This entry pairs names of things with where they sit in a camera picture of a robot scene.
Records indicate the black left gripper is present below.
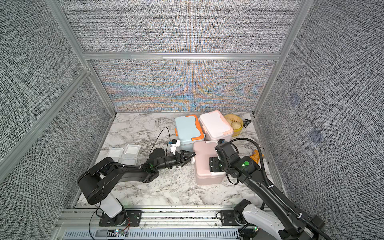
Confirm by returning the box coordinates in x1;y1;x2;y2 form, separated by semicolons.
155;150;195;172

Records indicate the pink first aid box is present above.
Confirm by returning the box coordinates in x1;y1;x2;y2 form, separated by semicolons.
193;141;225;186

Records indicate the blue orange first aid box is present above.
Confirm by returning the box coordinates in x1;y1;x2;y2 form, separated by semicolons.
175;115;205;152

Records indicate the white gauze packet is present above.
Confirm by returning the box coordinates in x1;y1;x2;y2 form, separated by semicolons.
120;158;138;166
107;148;125;159
124;145;141;158

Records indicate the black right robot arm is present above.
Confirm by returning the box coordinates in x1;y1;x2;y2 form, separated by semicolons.
210;140;329;240

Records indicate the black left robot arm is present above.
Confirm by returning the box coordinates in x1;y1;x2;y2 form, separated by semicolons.
77;148;196;226

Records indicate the orange small object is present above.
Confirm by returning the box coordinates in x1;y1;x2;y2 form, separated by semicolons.
250;150;260;165

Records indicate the yellow bamboo steamer basket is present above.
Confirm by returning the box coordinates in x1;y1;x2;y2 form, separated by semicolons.
225;114;244;137

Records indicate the small black wrapper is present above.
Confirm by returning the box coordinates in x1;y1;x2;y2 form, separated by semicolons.
243;119;252;128

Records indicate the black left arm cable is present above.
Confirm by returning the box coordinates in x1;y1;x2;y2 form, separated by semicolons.
148;126;172;156

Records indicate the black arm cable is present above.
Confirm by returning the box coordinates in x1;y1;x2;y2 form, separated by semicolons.
148;126;172;156
229;137;331;240

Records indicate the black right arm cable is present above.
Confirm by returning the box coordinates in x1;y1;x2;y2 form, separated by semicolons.
229;137;331;240

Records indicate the aluminium front rail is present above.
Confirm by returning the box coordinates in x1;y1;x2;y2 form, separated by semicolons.
53;206;283;240

